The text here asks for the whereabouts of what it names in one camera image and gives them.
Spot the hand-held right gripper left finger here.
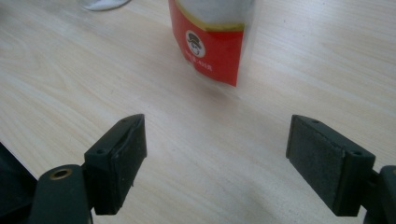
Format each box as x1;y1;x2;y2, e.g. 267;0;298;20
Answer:
83;113;148;217

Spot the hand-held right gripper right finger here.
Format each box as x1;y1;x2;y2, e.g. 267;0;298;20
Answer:
285;114;376;217

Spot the red and clear spout pouch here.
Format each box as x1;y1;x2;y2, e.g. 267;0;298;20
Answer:
167;0;260;101

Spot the clear glass jar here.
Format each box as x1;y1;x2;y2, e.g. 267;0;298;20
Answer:
81;0;132;12

